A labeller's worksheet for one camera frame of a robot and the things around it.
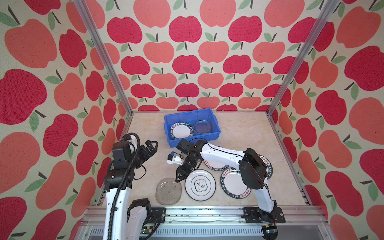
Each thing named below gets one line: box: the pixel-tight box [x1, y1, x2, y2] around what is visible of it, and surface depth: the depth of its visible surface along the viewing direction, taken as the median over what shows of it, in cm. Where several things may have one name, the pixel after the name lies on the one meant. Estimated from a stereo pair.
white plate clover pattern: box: [184, 169, 217, 202], surface depth 85 cm
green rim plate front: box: [220, 167, 252, 199], surface depth 82 cm
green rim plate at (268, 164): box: [258, 154, 274, 180], surface depth 92 cm
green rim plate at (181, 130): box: [170, 121, 195, 140], surface depth 110 cm
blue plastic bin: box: [163, 108, 221, 148], surface depth 113 cm
